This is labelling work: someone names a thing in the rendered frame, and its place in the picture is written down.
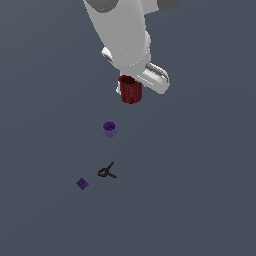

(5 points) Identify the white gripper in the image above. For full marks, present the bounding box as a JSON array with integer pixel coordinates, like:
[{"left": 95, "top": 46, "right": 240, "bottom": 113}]
[{"left": 101, "top": 46, "right": 171, "bottom": 95}]

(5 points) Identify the dark red ribbed cup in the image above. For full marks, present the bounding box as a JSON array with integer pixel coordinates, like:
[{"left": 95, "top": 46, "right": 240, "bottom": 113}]
[{"left": 117, "top": 74, "right": 144, "bottom": 105}]

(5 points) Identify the purple ribbed cup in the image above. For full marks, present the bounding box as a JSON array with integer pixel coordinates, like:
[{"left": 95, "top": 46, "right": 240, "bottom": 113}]
[{"left": 101, "top": 119, "right": 118, "bottom": 139}]

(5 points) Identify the black spring clamp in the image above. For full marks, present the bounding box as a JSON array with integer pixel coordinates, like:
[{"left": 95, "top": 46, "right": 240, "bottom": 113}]
[{"left": 96, "top": 161, "right": 118, "bottom": 180}]

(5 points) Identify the dark purple cube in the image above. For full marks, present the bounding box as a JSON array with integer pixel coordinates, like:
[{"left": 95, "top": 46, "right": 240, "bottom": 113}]
[{"left": 75, "top": 177, "right": 90, "bottom": 191}]

